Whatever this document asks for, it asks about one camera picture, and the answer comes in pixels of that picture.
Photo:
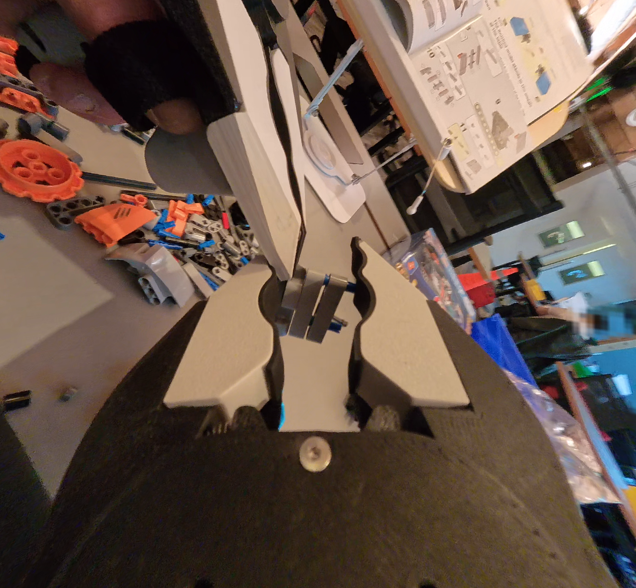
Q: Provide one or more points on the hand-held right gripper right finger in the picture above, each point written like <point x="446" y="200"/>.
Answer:
<point x="407" y="349"/>

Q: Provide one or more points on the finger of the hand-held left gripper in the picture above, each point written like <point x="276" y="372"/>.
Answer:
<point x="253" y="170"/>
<point x="290" y="111"/>

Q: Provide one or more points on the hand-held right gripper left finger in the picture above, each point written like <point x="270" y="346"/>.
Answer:
<point x="224" y="349"/>

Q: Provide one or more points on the blue connector pin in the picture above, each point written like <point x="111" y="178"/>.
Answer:
<point x="333" y="277"/>

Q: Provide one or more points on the white book stand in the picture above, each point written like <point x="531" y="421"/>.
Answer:
<point x="333" y="165"/>

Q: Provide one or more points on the pile of building kit parts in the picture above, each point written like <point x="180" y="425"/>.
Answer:
<point x="199" y="225"/>

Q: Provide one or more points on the robot kit box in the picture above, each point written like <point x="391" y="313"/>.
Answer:
<point x="432" y="275"/>

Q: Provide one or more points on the red crate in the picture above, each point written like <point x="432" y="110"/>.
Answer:
<point x="477" y="288"/>

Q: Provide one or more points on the grey curved panel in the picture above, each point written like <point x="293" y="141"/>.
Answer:
<point x="154" y="275"/>

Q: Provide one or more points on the orange wedge piece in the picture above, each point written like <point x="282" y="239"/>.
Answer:
<point x="114" y="222"/>

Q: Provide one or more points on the small grey nut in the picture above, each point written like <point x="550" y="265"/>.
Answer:
<point x="68" y="393"/>

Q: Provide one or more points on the clear plastic bag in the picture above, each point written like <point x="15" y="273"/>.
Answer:
<point x="566" y="439"/>

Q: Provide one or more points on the instruction booklet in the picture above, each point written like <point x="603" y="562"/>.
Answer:
<point x="477" y="41"/>

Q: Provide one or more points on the small black piece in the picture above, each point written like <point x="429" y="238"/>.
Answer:
<point x="15" y="399"/>

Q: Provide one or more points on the orange gear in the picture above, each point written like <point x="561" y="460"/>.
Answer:
<point x="38" y="168"/>

